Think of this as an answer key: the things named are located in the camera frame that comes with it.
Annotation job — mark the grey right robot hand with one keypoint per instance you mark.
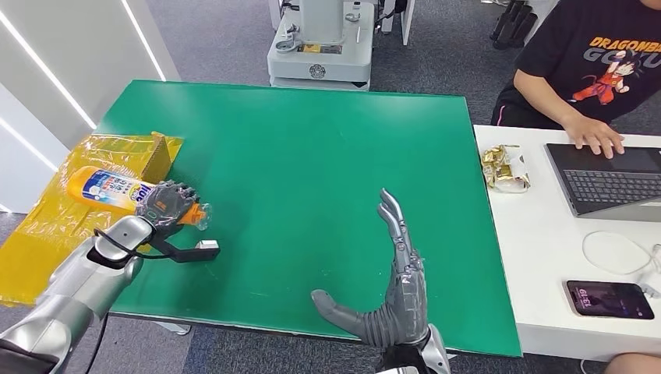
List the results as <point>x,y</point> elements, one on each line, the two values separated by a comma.
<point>408,304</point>

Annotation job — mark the person's right hand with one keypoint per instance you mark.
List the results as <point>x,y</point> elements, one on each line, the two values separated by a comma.
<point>594,134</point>

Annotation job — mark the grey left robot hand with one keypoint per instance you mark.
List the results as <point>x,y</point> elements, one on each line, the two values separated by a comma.
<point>165,206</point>

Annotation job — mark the orange detergent bottle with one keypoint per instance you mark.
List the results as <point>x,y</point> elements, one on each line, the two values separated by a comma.
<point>111,188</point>

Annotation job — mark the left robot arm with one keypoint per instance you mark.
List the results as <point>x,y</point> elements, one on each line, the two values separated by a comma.
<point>77,289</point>

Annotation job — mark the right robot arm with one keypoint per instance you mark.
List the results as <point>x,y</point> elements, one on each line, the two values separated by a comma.
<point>436,351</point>

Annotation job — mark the grey laptop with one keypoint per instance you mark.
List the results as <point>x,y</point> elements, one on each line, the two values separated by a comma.
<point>604,180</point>

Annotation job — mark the person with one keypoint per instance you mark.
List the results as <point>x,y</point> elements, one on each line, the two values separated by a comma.
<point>578,46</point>

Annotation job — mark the gold snack wrapper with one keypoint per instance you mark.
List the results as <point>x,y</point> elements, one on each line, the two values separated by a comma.
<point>503,167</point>

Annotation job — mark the white table foot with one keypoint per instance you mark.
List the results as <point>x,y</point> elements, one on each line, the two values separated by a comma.
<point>173,327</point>

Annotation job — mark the yellow film wrapped cardboard box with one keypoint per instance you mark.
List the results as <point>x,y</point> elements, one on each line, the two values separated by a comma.
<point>41,232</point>

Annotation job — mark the white desk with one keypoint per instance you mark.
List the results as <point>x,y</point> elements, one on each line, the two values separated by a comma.
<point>537,248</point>

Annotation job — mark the black chair base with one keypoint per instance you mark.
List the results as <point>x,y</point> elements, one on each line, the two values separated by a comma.
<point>511,26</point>

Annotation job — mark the green table mat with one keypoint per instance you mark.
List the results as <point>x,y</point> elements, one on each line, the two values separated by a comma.
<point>310,155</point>

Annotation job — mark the black smartphone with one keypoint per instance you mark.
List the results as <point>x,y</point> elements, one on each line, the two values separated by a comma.
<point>609,299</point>

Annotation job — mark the white machine stand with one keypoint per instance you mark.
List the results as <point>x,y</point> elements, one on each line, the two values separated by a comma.
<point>320,57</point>

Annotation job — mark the white panel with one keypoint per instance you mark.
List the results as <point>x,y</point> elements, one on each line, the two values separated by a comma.
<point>405,20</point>

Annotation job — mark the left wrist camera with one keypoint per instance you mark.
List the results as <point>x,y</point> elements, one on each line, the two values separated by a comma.
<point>206,245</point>

